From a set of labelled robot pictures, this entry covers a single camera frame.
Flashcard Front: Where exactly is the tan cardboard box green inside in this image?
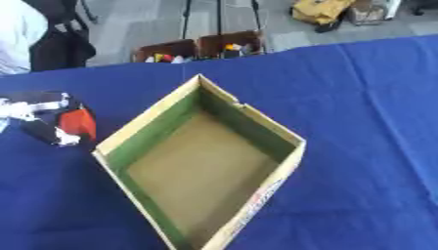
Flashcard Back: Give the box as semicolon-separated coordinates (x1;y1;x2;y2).
90;73;308;250

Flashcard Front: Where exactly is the yellow bag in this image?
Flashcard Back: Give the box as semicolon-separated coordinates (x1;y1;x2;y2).
288;0;356;34

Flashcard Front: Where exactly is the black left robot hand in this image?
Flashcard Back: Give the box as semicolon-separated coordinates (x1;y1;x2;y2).
0;90;88;147

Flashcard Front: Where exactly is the orange block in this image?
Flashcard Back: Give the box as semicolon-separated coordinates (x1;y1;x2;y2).
58;107;100;141

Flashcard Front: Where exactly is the small cardboard box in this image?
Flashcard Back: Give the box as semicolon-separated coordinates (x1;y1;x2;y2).
345;0;390;26

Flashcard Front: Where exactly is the brown cardboard box of toys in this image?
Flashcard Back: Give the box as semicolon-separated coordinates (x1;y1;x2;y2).
197;30;266;60
130;38;200;63

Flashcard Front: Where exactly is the person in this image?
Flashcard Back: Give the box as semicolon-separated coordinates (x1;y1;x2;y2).
0;0;98;76

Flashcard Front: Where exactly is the black tripod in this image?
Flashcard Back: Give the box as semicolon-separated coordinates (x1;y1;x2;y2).
179;0;269;54

